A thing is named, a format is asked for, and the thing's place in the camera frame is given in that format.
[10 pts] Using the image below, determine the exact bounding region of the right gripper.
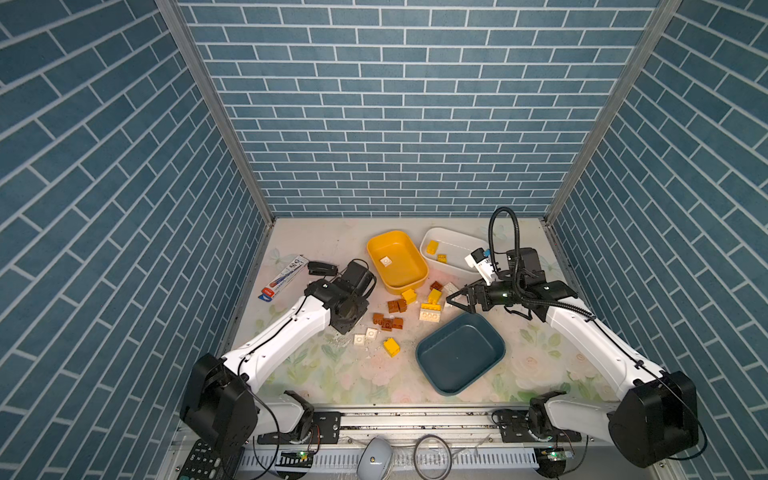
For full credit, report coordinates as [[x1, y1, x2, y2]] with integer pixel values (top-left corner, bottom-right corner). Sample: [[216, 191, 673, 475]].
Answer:
[[447, 275, 524, 312]]

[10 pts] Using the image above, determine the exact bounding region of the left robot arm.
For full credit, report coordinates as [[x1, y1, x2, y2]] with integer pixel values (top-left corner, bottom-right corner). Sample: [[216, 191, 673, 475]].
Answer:
[[180, 259, 376, 458]]

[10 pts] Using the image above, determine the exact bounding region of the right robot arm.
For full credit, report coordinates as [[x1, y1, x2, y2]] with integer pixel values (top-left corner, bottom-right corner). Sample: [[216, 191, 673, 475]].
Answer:
[[447, 280, 709, 468]]

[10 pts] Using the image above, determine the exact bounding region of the white flat lego plate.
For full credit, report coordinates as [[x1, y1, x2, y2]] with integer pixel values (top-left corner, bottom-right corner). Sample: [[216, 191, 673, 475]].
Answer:
[[442, 283, 458, 296]]

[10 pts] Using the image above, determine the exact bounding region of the yellow lego block centre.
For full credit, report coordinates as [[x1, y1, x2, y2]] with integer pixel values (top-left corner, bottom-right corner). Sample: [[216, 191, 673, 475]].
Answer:
[[427, 289, 442, 305]]

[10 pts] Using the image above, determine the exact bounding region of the black stapler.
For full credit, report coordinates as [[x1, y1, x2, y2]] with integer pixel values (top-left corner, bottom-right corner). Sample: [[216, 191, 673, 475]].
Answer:
[[307, 261, 338, 277]]

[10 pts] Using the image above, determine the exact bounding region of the white long lego brick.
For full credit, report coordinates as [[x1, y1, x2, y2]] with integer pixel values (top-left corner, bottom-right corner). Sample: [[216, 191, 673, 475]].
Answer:
[[419, 309, 441, 323]]

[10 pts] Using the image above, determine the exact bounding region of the teal plastic bin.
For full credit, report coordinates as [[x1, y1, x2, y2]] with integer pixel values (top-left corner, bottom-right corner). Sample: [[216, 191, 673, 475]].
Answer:
[[415, 313, 506, 396]]

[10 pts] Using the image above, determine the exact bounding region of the white plastic bin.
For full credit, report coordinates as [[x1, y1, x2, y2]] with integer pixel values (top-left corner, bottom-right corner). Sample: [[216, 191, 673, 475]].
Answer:
[[419, 227, 488, 278]]

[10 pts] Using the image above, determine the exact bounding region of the toothpaste tube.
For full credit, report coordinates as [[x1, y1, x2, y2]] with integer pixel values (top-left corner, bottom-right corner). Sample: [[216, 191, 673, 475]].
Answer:
[[258, 255, 309, 302]]

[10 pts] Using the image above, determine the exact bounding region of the yellow plastic bin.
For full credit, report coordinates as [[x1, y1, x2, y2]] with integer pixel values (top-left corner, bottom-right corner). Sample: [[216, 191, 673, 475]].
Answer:
[[366, 230, 429, 295]]

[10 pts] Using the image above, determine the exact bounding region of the yellow lego by bin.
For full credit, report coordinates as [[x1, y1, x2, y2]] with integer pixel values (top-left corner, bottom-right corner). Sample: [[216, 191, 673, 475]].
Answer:
[[401, 289, 418, 304]]

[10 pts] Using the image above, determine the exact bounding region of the yellow lego cube front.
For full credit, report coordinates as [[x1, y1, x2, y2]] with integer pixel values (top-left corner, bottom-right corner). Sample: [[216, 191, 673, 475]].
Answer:
[[383, 338, 400, 357]]

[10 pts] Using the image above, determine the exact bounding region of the grey computer mouse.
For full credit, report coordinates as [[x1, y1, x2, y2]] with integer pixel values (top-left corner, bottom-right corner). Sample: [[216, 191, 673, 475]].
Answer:
[[356, 437, 394, 480]]

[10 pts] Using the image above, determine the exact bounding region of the black remote keypad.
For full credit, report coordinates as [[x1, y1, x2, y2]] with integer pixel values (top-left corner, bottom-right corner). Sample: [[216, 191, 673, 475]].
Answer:
[[177, 440, 244, 480]]

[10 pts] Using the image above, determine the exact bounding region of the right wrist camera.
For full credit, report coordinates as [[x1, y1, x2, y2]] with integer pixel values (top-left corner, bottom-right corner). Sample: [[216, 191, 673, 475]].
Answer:
[[465, 248, 498, 286]]

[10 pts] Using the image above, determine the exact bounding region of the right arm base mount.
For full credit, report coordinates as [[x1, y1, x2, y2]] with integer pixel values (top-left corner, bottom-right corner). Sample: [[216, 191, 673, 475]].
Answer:
[[490, 408, 582, 443]]

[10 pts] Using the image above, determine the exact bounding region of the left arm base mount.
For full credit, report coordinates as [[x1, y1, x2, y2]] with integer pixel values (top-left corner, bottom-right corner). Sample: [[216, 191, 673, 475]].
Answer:
[[256, 411, 342, 445]]

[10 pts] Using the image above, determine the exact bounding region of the coiled black cable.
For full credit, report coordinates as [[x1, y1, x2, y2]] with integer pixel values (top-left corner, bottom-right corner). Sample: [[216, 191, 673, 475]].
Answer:
[[413, 434, 454, 480]]

